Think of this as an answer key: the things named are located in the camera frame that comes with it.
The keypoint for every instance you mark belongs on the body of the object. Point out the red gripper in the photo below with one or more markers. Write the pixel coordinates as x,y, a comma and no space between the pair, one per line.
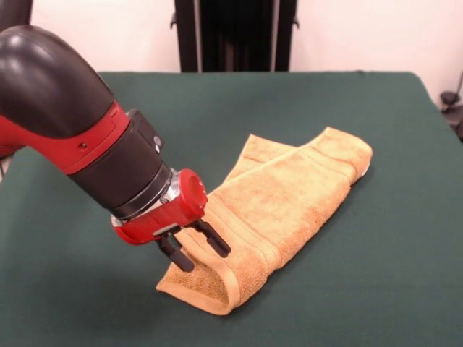
159,226

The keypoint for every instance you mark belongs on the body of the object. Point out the tan terry towel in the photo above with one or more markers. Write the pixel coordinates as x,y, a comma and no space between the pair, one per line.
289,202

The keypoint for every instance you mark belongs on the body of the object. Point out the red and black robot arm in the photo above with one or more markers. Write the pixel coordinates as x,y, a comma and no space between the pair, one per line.
54,101

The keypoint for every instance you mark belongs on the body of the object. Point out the dark green table cloth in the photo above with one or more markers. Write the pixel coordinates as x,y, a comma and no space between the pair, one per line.
325,289

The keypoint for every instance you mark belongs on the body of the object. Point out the tall black metal rack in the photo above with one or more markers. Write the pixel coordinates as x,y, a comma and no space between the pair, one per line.
235,36

